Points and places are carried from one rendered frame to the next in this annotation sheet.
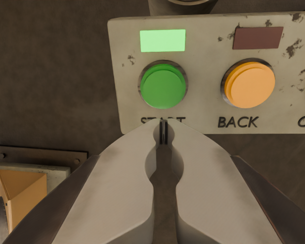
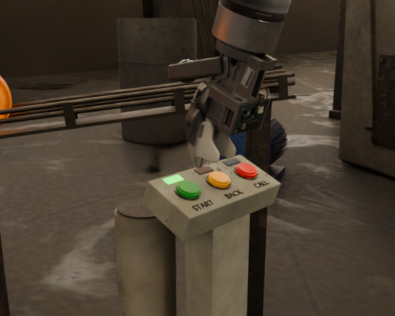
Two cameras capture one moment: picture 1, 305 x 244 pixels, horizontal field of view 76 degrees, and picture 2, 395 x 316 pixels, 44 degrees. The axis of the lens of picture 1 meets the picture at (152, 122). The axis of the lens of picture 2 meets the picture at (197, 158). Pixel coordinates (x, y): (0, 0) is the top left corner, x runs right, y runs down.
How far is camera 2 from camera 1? 0.78 m
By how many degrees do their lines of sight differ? 83
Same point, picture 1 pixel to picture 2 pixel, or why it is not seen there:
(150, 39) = (168, 179)
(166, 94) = (192, 187)
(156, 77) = (182, 184)
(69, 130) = not seen: outside the picture
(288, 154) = not seen: outside the picture
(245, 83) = (215, 176)
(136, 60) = (168, 187)
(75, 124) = not seen: outside the picture
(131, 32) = (159, 180)
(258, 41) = (205, 170)
